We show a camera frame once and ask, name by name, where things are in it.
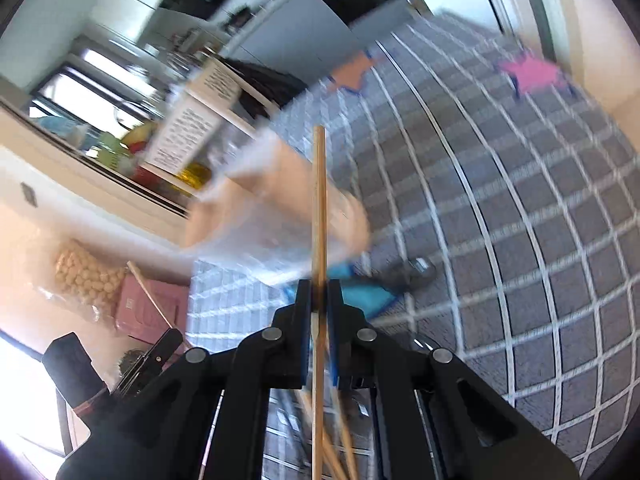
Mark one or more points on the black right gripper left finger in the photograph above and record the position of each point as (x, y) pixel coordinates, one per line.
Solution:
(202, 417)

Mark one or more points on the orange star sticker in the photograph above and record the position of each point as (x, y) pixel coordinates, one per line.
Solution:
(349, 76)

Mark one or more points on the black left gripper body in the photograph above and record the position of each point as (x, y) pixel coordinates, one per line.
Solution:
(125, 374)

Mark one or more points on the pink box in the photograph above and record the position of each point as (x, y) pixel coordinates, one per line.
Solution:
(138, 318)

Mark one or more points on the beige plastic utensil holder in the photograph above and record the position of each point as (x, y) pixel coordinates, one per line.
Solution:
(255, 217)

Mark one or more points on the pink star sticker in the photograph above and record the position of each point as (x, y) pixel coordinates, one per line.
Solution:
(530, 74)

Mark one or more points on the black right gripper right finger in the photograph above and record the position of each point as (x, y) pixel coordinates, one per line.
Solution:
(432, 416)

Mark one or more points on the bag of round snacks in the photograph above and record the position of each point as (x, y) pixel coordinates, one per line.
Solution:
(86, 281)

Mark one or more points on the plain bamboo chopstick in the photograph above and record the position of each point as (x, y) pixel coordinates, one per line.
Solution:
(327, 450)

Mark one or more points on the grey checkered tablecloth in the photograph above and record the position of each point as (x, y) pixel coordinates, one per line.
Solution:
(528, 206)

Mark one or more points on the plain wooden chopstick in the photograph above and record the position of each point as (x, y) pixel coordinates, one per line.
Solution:
(318, 294)

